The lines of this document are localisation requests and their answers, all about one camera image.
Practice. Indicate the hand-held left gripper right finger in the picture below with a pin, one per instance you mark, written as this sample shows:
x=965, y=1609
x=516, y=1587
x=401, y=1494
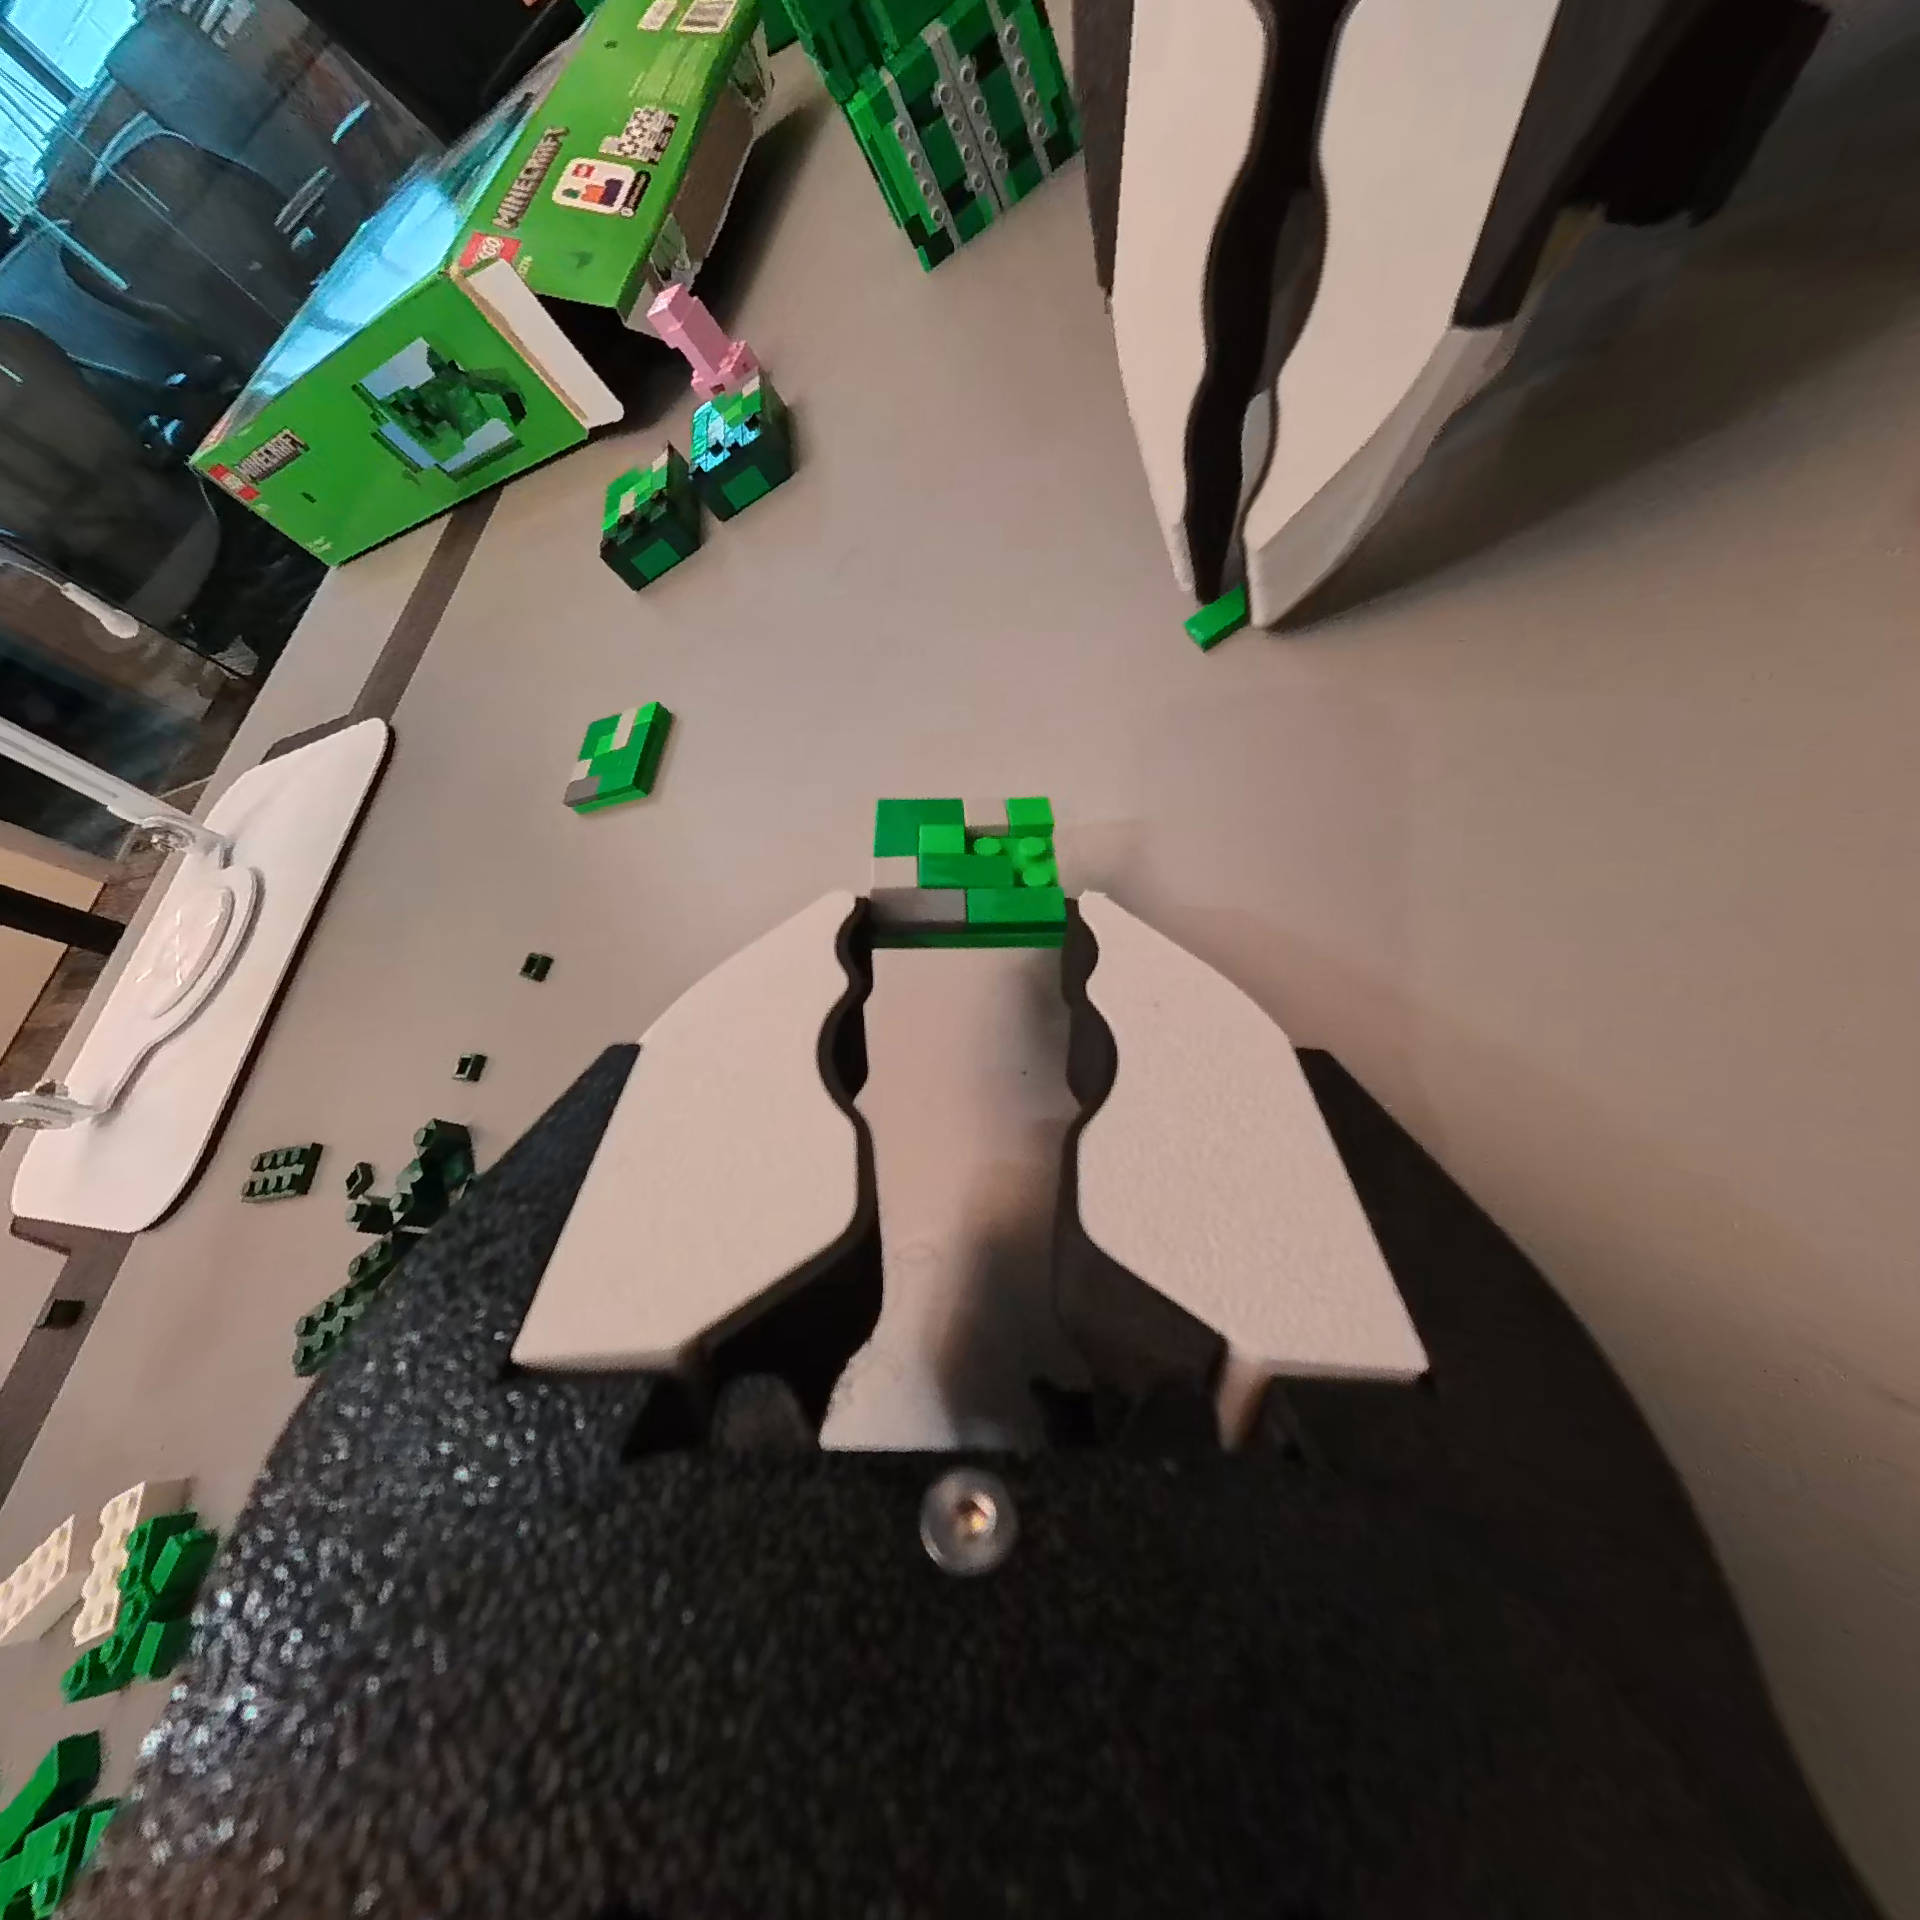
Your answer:
x=1229, y=1201

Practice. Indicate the flat green lego panel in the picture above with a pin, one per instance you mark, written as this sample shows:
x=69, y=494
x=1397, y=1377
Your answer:
x=617, y=757

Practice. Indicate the dark green lego cube build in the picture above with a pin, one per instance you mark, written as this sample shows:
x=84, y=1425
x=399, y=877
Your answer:
x=647, y=518
x=738, y=452

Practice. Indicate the white book stand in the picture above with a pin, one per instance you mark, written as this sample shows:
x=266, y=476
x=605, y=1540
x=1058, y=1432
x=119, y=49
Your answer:
x=181, y=1021

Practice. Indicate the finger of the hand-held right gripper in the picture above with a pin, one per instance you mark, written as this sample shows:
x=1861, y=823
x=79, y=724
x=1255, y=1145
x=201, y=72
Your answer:
x=1395, y=224
x=1170, y=224

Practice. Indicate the small green lego tile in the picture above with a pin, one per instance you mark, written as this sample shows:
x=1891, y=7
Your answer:
x=1213, y=617

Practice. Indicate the white lego brick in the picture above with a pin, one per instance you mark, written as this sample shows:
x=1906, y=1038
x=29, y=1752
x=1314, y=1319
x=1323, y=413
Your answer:
x=36, y=1587
x=128, y=1547

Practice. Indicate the pile of dark green pieces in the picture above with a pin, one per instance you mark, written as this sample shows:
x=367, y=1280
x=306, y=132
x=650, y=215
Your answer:
x=399, y=1201

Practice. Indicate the large paned window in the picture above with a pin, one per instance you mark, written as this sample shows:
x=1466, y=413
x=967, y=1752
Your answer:
x=43, y=89

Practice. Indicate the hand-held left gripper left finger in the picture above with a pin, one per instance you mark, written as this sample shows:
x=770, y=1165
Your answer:
x=705, y=1201

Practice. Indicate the green lego panel with studs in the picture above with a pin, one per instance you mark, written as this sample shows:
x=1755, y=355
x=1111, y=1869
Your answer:
x=967, y=869

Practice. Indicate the large green lego figure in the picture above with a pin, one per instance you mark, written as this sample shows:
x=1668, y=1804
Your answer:
x=930, y=136

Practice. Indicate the pile of green lego bricks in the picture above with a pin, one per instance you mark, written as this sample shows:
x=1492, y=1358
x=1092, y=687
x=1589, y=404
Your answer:
x=136, y=1635

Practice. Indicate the pink lego pig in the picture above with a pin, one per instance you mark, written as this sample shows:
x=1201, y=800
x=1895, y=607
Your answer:
x=698, y=340

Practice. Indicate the group of black office chairs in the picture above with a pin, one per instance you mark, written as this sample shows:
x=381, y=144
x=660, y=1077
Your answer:
x=181, y=301

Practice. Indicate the green lego box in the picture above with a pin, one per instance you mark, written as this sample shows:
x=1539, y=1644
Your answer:
x=420, y=421

